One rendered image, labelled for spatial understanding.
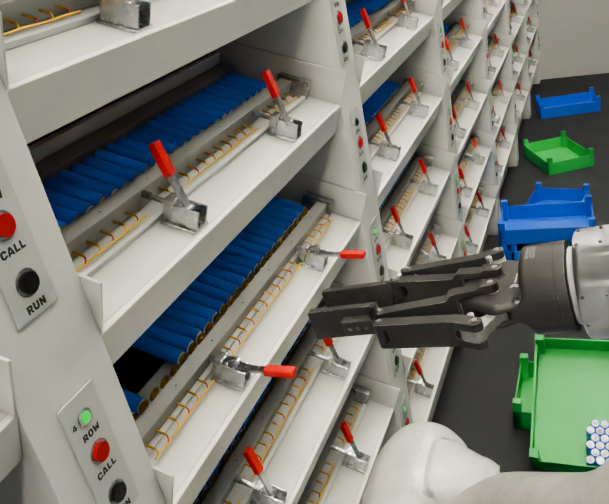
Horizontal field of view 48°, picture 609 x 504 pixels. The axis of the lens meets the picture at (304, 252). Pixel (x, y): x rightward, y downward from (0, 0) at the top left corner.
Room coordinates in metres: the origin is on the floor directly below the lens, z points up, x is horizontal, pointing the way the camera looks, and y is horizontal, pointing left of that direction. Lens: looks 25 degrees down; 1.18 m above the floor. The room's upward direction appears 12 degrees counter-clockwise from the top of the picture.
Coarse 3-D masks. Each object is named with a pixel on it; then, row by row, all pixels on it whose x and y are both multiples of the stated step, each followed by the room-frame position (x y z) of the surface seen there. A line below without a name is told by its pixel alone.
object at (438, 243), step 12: (432, 216) 1.66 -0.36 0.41; (432, 228) 1.64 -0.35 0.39; (444, 228) 1.65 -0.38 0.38; (456, 228) 1.63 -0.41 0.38; (432, 240) 1.50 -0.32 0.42; (444, 240) 1.62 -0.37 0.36; (456, 240) 1.62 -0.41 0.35; (420, 252) 1.52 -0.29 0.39; (432, 252) 1.51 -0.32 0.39; (444, 252) 1.56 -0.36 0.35; (408, 348) 1.18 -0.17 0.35; (408, 360) 1.09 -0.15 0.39
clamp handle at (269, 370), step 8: (240, 368) 0.63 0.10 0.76; (248, 368) 0.62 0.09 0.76; (256, 368) 0.62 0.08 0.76; (264, 368) 0.61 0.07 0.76; (272, 368) 0.61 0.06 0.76; (280, 368) 0.61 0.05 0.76; (288, 368) 0.61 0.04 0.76; (272, 376) 0.61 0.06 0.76; (280, 376) 0.60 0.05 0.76; (288, 376) 0.60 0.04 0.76
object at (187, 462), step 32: (288, 192) 1.06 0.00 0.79; (320, 192) 1.03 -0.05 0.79; (352, 192) 1.01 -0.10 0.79; (352, 224) 0.99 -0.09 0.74; (288, 288) 0.81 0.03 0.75; (320, 288) 0.84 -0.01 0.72; (256, 320) 0.74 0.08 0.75; (288, 320) 0.75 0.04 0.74; (256, 352) 0.68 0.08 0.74; (256, 384) 0.64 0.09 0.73; (192, 416) 0.58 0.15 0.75; (224, 416) 0.58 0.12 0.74; (160, 448) 0.54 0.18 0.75; (192, 448) 0.54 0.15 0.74; (224, 448) 0.57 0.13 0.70; (160, 480) 0.46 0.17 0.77; (192, 480) 0.50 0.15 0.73
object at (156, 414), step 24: (312, 216) 0.96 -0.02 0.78; (288, 240) 0.89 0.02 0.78; (264, 288) 0.79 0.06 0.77; (240, 312) 0.72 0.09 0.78; (264, 312) 0.75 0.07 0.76; (216, 336) 0.68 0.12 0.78; (192, 360) 0.63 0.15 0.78; (168, 384) 0.60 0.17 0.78; (192, 384) 0.61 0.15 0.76; (168, 408) 0.57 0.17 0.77; (192, 408) 0.58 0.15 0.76; (144, 432) 0.53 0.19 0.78
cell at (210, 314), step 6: (180, 300) 0.74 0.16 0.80; (186, 300) 0.74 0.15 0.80; (174, 306) 0.74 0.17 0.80; (180, 306) 0.74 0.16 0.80; (186, 306) 0.73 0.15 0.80; (192, 306) 0.73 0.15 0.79; (198, 306) 0.73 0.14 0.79; (204, 306) 0.74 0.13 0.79; (192, 312) 0.73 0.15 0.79; (198, 312) 0.73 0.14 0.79; (204, 312) 0.72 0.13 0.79; (210, 312) 0.72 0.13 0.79; (216, 312) 0.73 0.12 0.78; (204, 318) 0.72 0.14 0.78; (210, 318) 0.72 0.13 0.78
